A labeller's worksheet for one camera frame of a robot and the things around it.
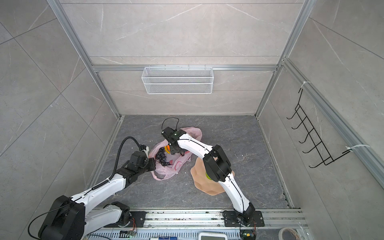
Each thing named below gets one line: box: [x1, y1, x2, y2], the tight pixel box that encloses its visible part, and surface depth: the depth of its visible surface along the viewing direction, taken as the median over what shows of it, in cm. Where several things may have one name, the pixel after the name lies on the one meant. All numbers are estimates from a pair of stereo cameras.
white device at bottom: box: [198, 232, 228, 240], surface depth 67 cm
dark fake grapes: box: [155, 147, 170, 167], surface depth 94 cm
